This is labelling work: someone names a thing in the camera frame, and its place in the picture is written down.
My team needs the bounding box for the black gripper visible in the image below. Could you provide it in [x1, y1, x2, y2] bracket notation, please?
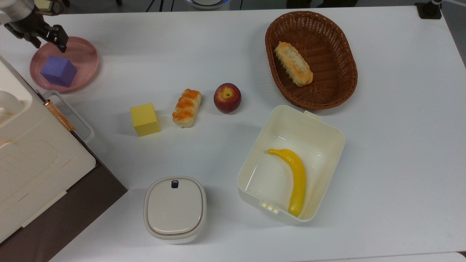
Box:
[4, 13, 69, 53]

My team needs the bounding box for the purple foam cube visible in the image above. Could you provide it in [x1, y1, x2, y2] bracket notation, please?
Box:
[40, 56, 78, 88]

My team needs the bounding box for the round robot base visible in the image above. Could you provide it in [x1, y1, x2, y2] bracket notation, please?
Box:
[186, 0, 230, 10]

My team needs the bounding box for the pink round plate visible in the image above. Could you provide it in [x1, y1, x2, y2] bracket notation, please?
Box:
[30, 36, 99, 94]

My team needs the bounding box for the yellow foam cube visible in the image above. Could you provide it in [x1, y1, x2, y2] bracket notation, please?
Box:
[130, 103, 161, 137]

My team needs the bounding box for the orange glazed bread loaf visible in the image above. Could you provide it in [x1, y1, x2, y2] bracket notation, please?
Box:
[172, 89, 202, 128]

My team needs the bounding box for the red apple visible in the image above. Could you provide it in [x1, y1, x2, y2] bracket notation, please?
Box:
[213, 83, 242, 114]

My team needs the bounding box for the small cream lidded trash can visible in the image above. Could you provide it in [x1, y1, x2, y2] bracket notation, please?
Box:
[144, 176, 207, 244]

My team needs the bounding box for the long seeded bread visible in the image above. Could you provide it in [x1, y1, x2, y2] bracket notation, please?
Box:
[274, 41, 313, 87]

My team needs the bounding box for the cream plastic open bin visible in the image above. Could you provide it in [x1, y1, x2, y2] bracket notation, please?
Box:
[237, 105, 346, 225]

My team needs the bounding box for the brown wicker basket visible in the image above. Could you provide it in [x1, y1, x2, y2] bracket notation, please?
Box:
[265, 11, 358, 110]

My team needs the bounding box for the yellow toy banana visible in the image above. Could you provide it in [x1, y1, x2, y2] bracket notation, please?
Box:
[268, 148, 307, 218]

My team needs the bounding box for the black stand base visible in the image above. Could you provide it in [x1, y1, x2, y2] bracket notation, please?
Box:
[415, 0, 443, 20]

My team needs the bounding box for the white bar handle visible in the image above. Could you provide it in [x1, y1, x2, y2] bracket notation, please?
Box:
[43, 90, 96, 144]

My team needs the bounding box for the large cream container with handles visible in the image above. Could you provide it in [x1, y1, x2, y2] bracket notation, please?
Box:
[0, 55, 97, 243]

